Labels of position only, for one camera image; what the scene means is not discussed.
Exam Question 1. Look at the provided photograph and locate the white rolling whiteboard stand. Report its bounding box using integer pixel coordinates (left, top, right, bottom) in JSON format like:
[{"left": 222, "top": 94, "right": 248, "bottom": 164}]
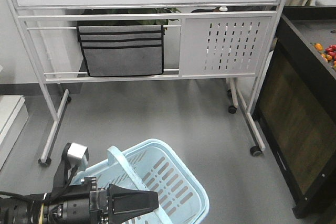
[{"left": 6, "top": 0, "right": 285, "bottom": 166}]

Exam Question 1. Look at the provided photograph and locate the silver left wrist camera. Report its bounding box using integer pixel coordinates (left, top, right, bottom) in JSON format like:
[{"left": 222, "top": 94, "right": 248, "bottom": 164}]
[{"left": 66, "top": 143, "right": 89, "bottom": 171}]

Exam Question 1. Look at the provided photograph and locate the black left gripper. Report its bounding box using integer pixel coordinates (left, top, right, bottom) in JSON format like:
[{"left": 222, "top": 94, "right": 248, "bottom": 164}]
[{"left": 43, "top": 177, "right": 159, "bottom": 223}]

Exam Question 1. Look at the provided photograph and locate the light blue plastic basket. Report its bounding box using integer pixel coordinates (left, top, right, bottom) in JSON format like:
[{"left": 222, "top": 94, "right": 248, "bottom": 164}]
[{"left": 71, "top": 139, "right": 209, "bottom": 223}]

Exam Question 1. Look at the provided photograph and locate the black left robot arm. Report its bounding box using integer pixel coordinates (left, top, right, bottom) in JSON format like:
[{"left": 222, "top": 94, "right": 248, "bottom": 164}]
[{"left": 1, "top": 177, "right": 159, "bottom": 223}]

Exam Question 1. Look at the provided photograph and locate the black wooden display cabinet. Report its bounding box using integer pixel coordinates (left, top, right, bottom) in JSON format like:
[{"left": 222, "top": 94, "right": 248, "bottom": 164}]
[{"left": 253, "top": 6, "right": 335, "bottom": 223}]

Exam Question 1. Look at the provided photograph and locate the grey fabric pocket organizer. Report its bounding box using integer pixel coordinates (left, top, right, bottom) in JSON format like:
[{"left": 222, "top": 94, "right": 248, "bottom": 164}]
[{"left": 77, "top": 25, "right": 164, "bottom": 77}]

